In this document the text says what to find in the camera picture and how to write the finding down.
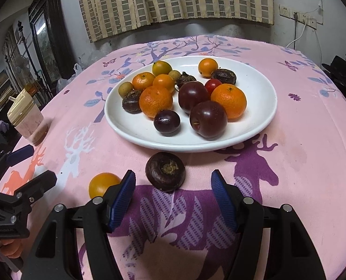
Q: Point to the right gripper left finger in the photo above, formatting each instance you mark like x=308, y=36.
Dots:
x=118, y=200

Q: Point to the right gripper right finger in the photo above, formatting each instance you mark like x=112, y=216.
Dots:
x=228, y=198

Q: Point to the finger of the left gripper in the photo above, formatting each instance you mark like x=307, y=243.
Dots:
x=33, y=190
x=19, y=155

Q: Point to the smooth orange fruit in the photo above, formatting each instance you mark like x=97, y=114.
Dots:
x=101, y=182

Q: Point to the dark round mangosteen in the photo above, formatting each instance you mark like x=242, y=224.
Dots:
x=165, y=171

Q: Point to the dark cherry with stem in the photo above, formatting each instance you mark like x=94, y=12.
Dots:
x=166, y=121

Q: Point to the dark passion fruit front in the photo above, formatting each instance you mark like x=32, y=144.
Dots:
x=130, y=103

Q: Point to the large dark plum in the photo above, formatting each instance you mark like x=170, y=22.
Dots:
x=191, y=94

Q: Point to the bumpy mandarin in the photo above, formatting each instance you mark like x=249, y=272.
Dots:
x=155, y=99

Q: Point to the red cherry tomato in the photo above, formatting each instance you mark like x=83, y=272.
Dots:
x=212, y=84

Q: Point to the small green yellow fruit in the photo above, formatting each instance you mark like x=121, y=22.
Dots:
x=125, y=88

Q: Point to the wrinkled passion fruit large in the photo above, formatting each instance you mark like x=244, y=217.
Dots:
x=225, y=76

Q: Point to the orange mandarin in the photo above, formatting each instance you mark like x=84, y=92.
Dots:
x=143, y=80

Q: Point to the small orange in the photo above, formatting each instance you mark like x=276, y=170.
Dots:
x=207, y=66

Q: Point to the yellow orange small fruit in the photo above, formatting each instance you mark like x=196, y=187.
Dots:
x=165, y=81

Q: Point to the yellow green lime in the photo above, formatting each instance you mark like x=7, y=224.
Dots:
x=161, y=68

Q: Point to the person's left hand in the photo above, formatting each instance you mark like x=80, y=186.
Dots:
x=11, y=248

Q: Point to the beige lidded tumbler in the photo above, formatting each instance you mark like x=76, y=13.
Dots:
x=27, y=119

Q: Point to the dark plum in plate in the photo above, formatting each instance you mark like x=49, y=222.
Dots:
x=208, y=119

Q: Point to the pink patterned tablecloth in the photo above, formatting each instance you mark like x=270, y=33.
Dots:
x=299, y=159

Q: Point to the mandarin in plate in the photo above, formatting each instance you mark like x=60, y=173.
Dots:
x=231, y=98

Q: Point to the white oval plate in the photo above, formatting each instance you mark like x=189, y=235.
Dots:
x=260, y=111

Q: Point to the small longan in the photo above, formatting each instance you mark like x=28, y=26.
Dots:
x=175, y=75

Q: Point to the wall power strip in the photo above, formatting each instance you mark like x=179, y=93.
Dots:
x=300, y=17

